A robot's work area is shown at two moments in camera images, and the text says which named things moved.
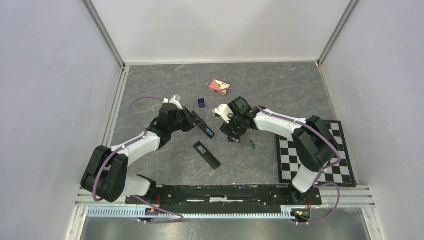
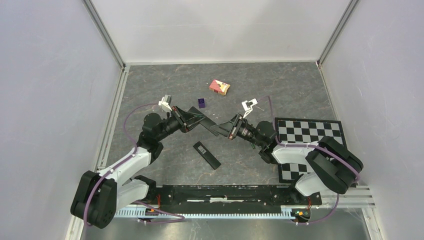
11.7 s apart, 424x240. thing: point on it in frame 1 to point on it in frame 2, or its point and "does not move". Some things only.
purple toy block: (201, 102) does not move
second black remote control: (208, 158) does not move
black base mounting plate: (229, 195) does not move
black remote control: (203, 126) to (208, 123)
